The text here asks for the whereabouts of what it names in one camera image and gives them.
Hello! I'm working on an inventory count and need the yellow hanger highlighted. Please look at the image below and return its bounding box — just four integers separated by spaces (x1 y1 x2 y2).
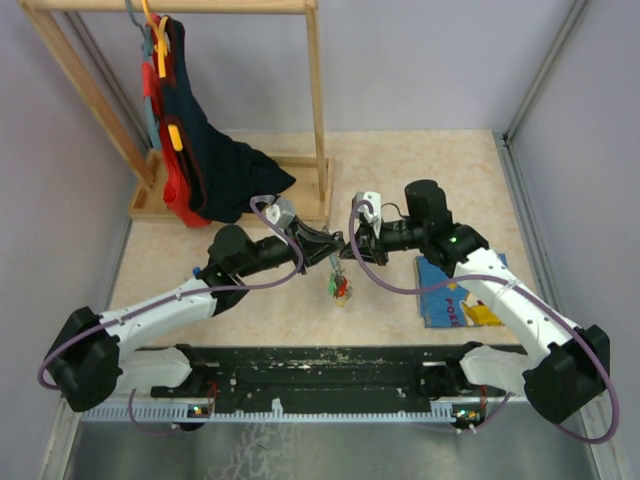
141 0 170 136

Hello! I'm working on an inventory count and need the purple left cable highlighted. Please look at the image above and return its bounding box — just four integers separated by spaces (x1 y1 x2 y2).
38 195 306 436

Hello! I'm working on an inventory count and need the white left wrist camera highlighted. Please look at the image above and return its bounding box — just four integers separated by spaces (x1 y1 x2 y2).
264 197 296 229

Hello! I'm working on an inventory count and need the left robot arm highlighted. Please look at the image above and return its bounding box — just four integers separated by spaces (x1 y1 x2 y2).
37 217 345 412

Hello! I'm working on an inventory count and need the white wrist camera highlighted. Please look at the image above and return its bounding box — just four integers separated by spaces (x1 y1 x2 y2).
353 191 382 237
264 197 296 229

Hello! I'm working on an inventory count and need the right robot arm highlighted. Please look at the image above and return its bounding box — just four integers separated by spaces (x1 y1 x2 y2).
342 180 619 424

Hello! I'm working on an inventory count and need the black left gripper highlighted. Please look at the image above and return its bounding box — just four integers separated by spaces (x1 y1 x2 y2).
236 215 346 279

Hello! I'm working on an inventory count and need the red garment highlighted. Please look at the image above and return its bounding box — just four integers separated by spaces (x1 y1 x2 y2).
140 14 214 229

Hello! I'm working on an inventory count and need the dark navy garment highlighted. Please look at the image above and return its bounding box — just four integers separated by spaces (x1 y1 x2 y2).
160 17 296 224

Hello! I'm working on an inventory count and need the teal hanger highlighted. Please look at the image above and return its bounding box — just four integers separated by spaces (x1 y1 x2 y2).
125 0 162 151

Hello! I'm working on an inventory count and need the wooden clothes rack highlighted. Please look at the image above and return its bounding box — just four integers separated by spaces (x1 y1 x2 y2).
20 1 332 227

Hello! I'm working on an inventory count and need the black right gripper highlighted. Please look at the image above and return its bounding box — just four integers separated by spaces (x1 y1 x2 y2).
340 218 428 267

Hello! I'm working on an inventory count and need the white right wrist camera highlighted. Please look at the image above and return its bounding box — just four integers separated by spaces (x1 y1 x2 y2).
353 191 382 237

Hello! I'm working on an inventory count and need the blue yellow booklet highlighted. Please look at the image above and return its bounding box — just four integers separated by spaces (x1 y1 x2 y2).
414 257 502 329

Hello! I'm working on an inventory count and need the aluminium corner rail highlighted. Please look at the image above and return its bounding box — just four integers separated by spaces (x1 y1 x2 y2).
501 0 591 146

